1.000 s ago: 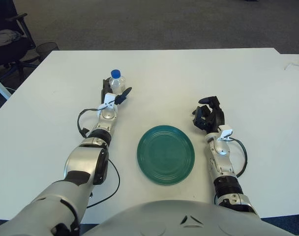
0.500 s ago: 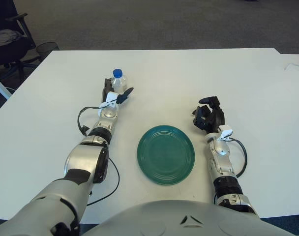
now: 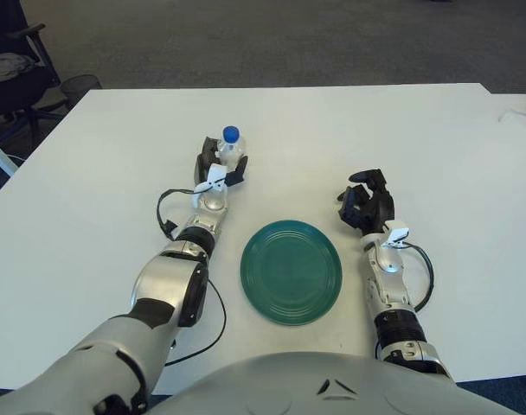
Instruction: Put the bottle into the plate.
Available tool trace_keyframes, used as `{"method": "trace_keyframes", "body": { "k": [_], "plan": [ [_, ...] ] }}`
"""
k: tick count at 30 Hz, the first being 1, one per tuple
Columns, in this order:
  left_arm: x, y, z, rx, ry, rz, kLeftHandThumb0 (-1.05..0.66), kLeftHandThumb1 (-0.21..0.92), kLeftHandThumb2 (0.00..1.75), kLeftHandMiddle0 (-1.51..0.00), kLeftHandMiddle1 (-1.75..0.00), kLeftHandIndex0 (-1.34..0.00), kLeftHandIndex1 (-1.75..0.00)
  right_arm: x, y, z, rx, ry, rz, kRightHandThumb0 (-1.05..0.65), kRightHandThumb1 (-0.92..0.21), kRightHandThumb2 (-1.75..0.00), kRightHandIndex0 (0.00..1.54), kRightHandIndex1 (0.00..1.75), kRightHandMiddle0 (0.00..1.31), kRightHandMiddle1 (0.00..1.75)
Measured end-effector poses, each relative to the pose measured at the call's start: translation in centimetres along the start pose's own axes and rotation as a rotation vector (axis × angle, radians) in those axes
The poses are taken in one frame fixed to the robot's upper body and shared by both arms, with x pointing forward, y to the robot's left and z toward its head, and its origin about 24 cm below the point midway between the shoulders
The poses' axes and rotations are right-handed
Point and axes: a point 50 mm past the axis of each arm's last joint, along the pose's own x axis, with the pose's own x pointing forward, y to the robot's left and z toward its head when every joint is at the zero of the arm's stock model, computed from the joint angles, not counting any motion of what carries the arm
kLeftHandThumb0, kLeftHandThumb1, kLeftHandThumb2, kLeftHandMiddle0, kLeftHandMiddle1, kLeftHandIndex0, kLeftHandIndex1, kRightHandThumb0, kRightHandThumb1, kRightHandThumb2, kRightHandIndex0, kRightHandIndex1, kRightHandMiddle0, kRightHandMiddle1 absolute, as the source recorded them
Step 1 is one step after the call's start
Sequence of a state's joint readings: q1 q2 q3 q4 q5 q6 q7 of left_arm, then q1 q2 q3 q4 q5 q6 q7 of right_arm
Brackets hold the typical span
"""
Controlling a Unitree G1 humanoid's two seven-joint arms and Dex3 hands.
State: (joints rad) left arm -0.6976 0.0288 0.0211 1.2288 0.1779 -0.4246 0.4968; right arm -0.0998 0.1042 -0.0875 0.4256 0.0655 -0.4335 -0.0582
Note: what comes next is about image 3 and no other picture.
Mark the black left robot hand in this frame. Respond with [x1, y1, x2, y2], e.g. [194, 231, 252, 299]
[193, 135, 249, 188]

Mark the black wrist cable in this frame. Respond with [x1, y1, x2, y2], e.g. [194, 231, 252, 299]
[405, 241, 435, 311]
[156, 187, 203, 241]

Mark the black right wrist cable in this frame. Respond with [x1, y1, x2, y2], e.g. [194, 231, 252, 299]
[405, 241, 435, 311]

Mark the black wire mesh bin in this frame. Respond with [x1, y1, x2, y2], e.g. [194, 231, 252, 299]
[60, 73, 103, 109]

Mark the clear bottle with blue cap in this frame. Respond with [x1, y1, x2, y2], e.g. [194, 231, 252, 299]
[215, 124, 249, 169]

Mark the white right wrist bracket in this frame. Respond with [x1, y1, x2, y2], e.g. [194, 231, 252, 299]
[383, 219, 411, 247]

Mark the green round plate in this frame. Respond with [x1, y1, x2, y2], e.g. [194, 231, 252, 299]
[240, 220, 343, 327]

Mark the thin black upper arm cable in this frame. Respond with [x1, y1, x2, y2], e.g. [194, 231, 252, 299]
[164, 279, 228, 367]

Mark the grey cloth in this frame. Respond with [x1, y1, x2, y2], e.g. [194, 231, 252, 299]
[0, 54, 35, 79]

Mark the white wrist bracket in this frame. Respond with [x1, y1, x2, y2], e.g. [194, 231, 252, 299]
[192, 163, 229, 207]
[383, 219, 411, 247]

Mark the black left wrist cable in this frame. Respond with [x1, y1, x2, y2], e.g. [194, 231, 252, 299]
[156, 187, 203, 241]

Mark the black office chair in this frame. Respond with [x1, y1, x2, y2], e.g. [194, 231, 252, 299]
[0, 0, 69, 144]

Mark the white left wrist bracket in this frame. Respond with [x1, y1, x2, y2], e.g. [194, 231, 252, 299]
[192, 163, 229, 207]

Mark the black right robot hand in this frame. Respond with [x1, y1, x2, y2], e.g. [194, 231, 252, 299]
[336, 169, 396, 237]

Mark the grey robot torso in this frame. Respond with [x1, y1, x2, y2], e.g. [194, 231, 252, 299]
[145, 352, 526, 415]

